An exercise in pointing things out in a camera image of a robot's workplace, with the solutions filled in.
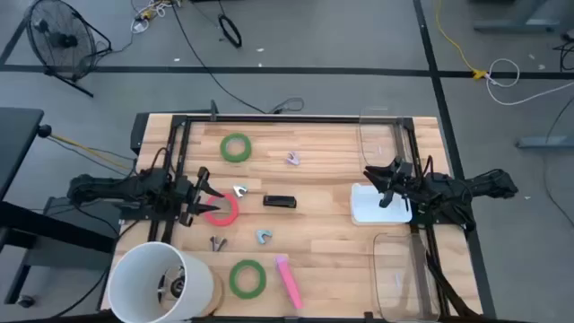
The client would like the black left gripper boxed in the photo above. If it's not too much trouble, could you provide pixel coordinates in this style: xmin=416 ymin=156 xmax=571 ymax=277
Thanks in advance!
xmin=172 ymin=166 xmax=225 ymax=228

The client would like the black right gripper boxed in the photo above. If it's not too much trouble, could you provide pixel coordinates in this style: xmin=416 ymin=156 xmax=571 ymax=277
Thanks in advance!
xmin=363 ymin=165 xmax=428 ymax=211

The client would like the red tape roll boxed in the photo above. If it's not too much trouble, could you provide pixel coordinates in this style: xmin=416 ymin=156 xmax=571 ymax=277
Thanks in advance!
xmin=204 ymin=192 xmax=240 ymax=228

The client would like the green tape roll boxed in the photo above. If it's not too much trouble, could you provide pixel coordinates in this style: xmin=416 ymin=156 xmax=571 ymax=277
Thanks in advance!
xmin=219 ymin=132 xmax=253 ymax=164
xmin=228 ymin=258 xmax=268 ymax=301

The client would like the black stapler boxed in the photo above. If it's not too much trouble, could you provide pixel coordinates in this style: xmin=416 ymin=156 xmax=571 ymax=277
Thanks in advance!
xmin=262 ymin=194 xmax=298 ymax=209

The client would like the pink stapler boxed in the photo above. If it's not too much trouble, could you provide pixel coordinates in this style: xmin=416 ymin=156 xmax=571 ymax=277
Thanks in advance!
xmin=274 ymin=254 xmax=305 ymax=310

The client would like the white plastic bin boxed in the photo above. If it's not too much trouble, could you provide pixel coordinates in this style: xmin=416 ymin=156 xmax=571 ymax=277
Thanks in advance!
xmin=349 ymin=182 xmax=414 ymax=227

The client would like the clear plastic bin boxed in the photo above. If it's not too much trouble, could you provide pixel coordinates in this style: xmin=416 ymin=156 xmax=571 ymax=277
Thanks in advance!
xmin=357 ymin=105 xmax=416 ymax=174
xmin=370 ymin=231 xmax=443 ymax=322

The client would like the black mounting plate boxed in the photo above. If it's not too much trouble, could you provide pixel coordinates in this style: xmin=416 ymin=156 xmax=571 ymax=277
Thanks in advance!
xmin=129 ymin=111 xmax=152 ymax=156

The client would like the metal socket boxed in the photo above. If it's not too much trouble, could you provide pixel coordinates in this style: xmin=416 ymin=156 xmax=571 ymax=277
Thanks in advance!
xmin=156 ymin=266 xmax=187 ymax=307

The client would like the round wooden base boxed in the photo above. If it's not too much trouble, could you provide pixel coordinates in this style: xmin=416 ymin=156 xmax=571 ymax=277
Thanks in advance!
xmin=204 ymin=264 xmax=224 ymax=318

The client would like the white cylinder shade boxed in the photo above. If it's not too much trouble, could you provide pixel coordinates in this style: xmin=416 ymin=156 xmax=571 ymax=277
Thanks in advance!
xmin=106 ymin=240 xmax=216 ymax=323

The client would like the black cart stand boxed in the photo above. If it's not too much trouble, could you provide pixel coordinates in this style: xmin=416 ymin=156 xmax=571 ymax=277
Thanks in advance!
xmin=0 ymin=196 xmax=121 ymax=311

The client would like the grey desk foot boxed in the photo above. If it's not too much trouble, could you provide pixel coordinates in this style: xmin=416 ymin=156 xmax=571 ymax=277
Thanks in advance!
xmin=515 ymin=134 xmax=574 ymax=151

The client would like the black desk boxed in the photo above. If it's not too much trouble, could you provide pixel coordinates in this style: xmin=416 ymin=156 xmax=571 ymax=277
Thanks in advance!
xmin=0 ymin=106 xmax=46 ymax=201

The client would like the grey desk leg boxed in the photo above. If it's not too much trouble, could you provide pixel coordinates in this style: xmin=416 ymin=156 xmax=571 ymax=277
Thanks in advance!
xmin=472 ymin=0 xmax=574 ymax=34

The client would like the black floor fan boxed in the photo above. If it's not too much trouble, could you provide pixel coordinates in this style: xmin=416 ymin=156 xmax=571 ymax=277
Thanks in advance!
xmin=24 ymin=0 xmax=114 ymax=99

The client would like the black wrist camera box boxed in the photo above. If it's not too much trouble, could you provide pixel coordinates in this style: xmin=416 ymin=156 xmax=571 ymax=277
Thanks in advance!
xmin=394 ymin=156 xmax=414 ymax=178

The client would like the black cable bundle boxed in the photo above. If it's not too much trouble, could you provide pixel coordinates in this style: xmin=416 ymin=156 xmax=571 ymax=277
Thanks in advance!
xmin=422 ymin=249 xmax=483 ymax=322

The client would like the black metal table frame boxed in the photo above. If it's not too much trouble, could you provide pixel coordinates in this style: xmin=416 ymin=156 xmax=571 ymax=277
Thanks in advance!
xmin=146 ymin=113 xmax=452 ymax=320

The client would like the thin yellow cable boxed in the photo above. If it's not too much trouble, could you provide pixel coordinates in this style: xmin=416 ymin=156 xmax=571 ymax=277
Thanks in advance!
xmin=46 ymin=133 xmax=136 ymax=171

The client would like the grey looped cable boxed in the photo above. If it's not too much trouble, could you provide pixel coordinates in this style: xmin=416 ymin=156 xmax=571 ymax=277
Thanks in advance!
xmin=267 ymin=96 xmax=306 ymax=115

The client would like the long black floor cable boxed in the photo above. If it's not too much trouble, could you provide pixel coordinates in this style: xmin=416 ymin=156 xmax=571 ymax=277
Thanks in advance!
xmin=170 ymin=0 xmax=271 ymax=115

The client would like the yellow floor cable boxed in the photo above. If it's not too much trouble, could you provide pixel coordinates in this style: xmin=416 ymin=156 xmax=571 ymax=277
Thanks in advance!
xmin=435 ymin=0 xmax=490 ymax=82

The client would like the white floor cable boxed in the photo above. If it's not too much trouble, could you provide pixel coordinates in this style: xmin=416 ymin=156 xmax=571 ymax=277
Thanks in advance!
xmin=484 ymin=57 xmax=574 ymax=108

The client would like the coiled black cable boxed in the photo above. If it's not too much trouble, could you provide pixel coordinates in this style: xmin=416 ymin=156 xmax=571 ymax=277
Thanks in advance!
xmin=217 ymin=13 xmax=244 ymax=50

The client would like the white cable bundle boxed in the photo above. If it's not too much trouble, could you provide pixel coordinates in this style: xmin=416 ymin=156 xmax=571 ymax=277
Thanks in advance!
xmin=129 ymin=0 xmax=183 ymax=36

